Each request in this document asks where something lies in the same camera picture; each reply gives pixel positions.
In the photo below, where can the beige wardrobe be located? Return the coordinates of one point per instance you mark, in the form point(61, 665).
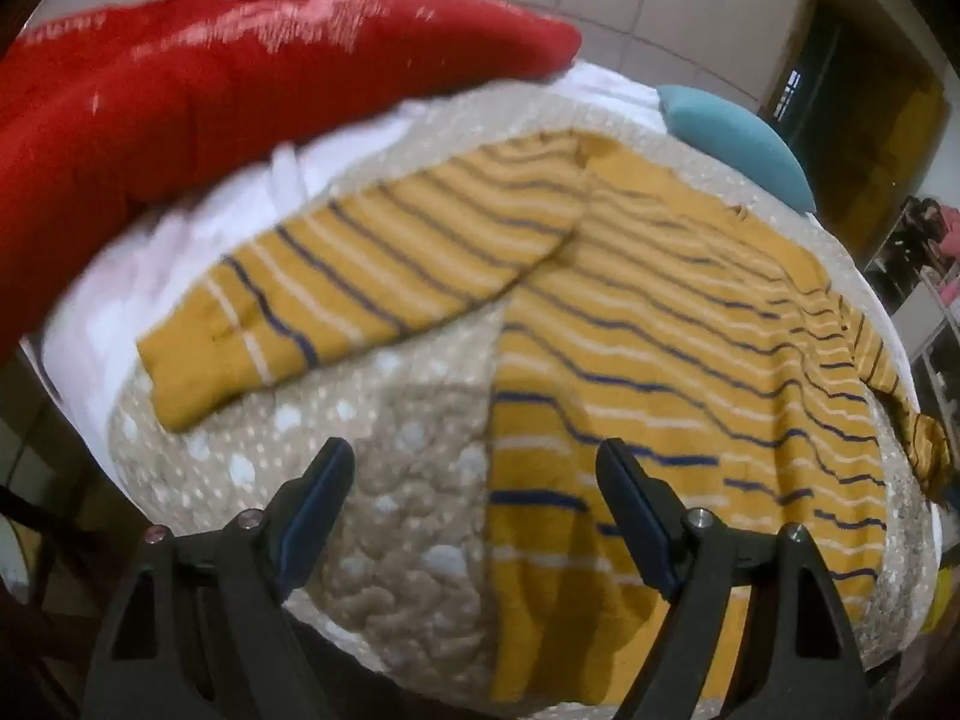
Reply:
point(637, 0)

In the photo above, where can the red patterned quilt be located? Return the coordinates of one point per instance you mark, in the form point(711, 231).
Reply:
point(225, 105)

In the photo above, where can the white shelf unit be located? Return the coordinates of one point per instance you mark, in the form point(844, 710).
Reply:
point(919, 315)

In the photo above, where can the teal pillow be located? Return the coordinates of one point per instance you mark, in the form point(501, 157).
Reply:
point(735, 139)

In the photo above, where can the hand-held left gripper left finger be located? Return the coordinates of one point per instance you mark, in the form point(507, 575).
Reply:
point(313, 514)

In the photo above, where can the beige dotted bed quilt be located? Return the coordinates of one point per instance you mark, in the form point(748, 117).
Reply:
point(405, 540)

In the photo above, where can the yellow striped sweater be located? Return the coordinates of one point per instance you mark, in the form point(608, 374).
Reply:
point(675, 360)

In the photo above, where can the yellow door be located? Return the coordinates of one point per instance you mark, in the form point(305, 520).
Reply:
point(907, 165)

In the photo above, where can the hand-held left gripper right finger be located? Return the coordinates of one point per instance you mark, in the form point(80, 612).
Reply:
point(637, 519)

